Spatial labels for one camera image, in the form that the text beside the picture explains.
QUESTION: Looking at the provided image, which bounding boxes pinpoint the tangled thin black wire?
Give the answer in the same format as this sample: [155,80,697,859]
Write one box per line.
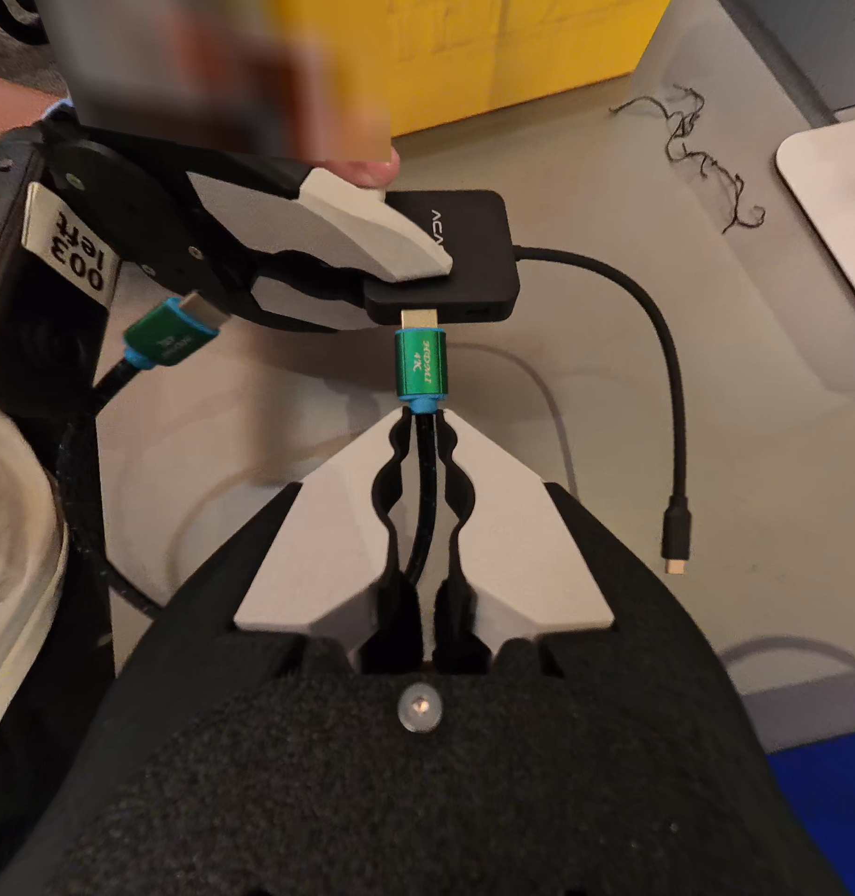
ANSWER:
[610,87,767,233]

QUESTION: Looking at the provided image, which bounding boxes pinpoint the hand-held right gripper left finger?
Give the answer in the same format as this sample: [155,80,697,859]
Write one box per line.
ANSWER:
[236,409,403,670]

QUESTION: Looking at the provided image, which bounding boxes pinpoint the black braided hdmi cable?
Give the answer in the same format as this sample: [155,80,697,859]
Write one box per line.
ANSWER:
[57,292,227,624]
[394,308,454,596]

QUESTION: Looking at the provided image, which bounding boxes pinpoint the person's left hand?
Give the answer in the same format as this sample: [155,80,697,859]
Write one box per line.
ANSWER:
[320,140,402,191]

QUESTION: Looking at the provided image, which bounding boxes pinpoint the person's white shirt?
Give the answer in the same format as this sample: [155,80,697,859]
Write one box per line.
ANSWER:
[0,404,69,760]

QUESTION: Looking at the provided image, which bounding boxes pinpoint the blue plastic bin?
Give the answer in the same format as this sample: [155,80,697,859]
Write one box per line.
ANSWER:
[767,728,855,896]

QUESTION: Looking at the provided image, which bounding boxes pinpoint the white panel stand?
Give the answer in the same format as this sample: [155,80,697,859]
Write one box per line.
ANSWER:
[775,117,855,326]

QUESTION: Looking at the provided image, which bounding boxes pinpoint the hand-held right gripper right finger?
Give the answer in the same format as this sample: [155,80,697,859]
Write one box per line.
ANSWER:
[436,413,617,670]

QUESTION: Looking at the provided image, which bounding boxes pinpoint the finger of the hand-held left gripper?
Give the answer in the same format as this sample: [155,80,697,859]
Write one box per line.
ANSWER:
[249,273,393,334]
[187,168,459,284]

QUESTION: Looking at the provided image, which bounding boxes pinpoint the yellow plastic bin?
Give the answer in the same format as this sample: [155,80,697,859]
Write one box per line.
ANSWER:
[274,0,673,137]

